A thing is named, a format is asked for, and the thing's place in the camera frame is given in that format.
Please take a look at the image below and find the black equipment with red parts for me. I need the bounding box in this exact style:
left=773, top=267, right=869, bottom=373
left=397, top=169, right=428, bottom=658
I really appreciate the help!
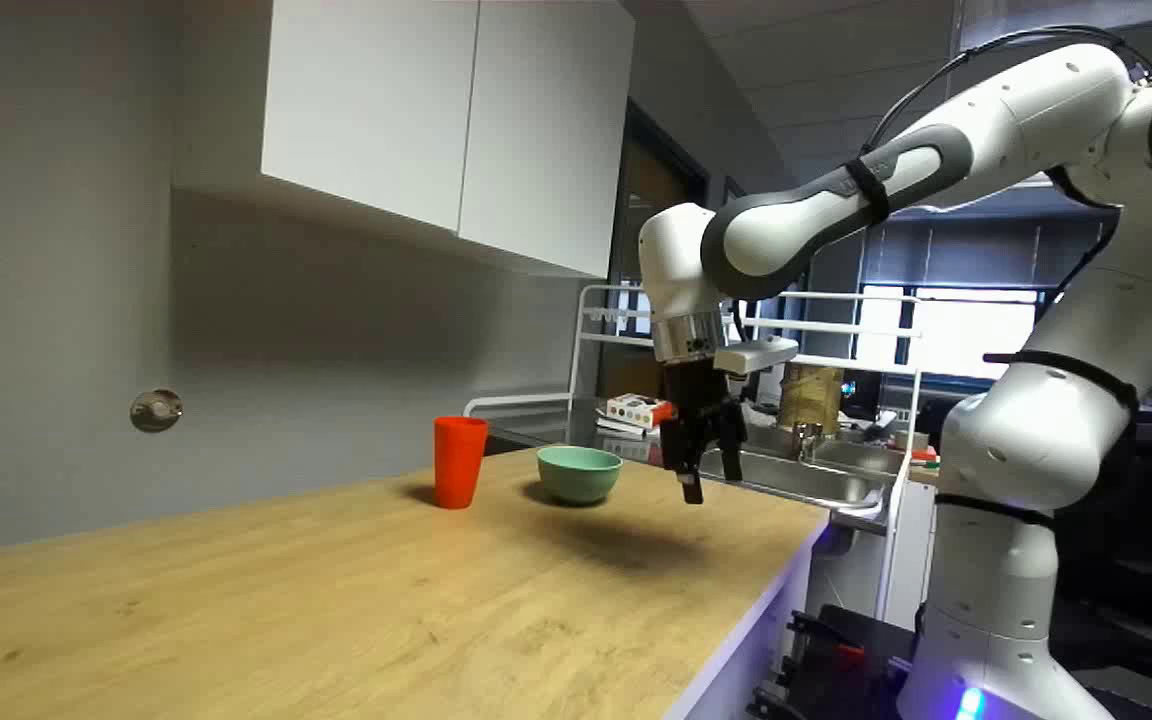
left=749, top=600, right=934, bottom=720

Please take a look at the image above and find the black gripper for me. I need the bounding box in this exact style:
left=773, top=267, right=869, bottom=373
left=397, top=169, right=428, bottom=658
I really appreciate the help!
left=660, top=358, right=752, bottom=510

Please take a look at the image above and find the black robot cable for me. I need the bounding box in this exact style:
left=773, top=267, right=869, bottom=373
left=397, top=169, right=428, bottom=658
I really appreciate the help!
left=861, top=22, right=1152, bottom=292

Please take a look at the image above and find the white metal rail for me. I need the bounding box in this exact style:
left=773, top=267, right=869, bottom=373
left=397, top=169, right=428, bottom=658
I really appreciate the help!
left=460, top=387, right=575, bottom=420

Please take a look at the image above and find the white wire dish rack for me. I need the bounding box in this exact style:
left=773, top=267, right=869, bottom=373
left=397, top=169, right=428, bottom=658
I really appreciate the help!
left=568, top=278, right=929, bottom=623

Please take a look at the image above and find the white wall cabinet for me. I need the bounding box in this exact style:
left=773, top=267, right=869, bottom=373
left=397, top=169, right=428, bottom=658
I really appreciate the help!
left=257, top=0, right=641, bottom=283

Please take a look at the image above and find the stainless steel sink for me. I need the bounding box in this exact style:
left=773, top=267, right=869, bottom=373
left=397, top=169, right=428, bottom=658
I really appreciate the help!
left=731, top=437, right=908, bottom=523

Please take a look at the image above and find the orange plastic cup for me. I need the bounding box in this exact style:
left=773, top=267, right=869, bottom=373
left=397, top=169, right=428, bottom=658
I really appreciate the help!
left=434, top=412, right=493, bottom=511

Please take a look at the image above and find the red and white box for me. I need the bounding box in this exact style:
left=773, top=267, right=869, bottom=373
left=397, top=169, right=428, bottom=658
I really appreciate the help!
left=591, top=387, right=681, bottom=463

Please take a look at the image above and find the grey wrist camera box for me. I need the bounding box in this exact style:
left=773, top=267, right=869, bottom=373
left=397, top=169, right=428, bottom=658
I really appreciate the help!
left=714, top=332, right=803, bottom=382

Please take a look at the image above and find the window with blinds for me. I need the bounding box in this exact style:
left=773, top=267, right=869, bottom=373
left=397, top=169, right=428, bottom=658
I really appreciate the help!
left=851, top=215, right=1119, bottom=391

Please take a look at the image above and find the green ceramic bowl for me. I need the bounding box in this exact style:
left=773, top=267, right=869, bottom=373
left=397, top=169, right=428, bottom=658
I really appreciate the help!
left=533, top=442, right=630, bottom=510

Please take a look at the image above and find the round metal wall knob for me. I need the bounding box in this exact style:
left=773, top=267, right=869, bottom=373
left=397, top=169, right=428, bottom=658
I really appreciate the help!
left=127, top=384, right=190, bottom=437

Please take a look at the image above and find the brown jar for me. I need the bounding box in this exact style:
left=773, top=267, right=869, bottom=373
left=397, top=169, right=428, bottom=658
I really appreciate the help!
left=773, top=365, right=847, bottom=456

